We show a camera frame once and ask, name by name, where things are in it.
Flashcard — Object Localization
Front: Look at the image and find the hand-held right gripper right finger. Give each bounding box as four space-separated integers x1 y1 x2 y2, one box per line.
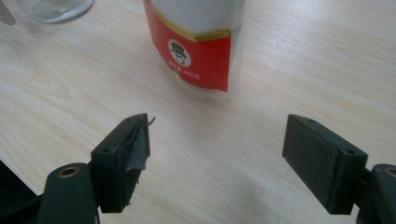
281 113 369 216

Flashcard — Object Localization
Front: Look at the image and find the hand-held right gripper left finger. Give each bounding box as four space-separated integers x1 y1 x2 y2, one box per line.
90 112 156 215

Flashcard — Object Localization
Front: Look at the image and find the clear glass jar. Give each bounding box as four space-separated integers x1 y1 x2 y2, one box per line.
15 0 94 25

